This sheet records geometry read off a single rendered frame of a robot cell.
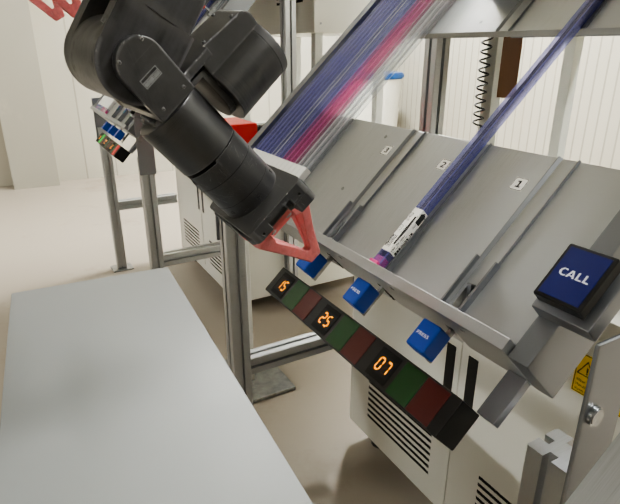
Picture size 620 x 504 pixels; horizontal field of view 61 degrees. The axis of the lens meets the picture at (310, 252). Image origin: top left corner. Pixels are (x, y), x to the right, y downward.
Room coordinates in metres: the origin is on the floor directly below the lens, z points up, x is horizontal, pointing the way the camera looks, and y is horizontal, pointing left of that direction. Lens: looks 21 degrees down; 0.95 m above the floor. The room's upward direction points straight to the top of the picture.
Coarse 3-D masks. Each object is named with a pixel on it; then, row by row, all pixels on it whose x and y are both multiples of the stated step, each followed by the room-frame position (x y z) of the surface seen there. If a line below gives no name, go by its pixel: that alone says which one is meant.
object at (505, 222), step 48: (336, 144) 0.81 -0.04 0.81; (384, 144) 0.73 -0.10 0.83; (432, 144) 0.67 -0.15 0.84; (336, 192) 0.71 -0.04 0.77; (384, 192) 0.65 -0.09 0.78; (480, 192) 0.55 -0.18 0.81; (528, 192) 0.51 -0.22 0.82; (576, 192) 0.48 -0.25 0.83; (336, 240) 0.62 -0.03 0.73; (384, 240) 0.58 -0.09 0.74; (432, 240) 0.53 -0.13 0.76; (480, 240) 0.49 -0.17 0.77; (528, 240) 0.46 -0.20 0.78; (576, 240) 0.43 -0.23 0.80; (432, 288) 0.48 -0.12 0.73; (480, 288) 0.44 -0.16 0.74; (528, 288) 0.42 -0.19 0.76
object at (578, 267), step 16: (576, 256) 0.37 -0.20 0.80; (592, 256) 0.36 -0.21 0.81; (560, 272) 0.37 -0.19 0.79; (576, 272) 0.36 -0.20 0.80; (592, 272) 0.35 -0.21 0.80; (544, 288) 0.36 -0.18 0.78; (560, 288) 0.36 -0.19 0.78; (576, 288) 0.35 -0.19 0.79; (592, 288) 0.34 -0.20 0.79; (576, 304) 0.34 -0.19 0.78
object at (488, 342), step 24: (336, 264) 0.66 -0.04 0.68; (360, 264) 0.54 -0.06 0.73; (384, 288) 0.53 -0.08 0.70; (408, 288) 0.47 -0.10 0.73; (432, 312) 0.44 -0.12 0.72; (456, 312) 0.42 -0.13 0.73; (456, 336) 0.46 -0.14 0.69; (480, 336) 0.38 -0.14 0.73; (504, 336) 0.37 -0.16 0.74; (504, 360) 0.38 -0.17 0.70
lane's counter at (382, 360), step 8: (384, 352) 0.46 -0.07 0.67; (376, 360) 0.46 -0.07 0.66; (384, 360) 0.45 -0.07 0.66; (392, 360) 0.44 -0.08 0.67; (400, 360) 0.44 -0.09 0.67; (368, 368) 0.45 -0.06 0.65; (376, 368) 0.45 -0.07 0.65; (384, 368) 0.44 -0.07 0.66; (392, 368) 0.44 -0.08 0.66; (376, 376) 0.44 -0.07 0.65; (384, 376) 0.43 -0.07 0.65
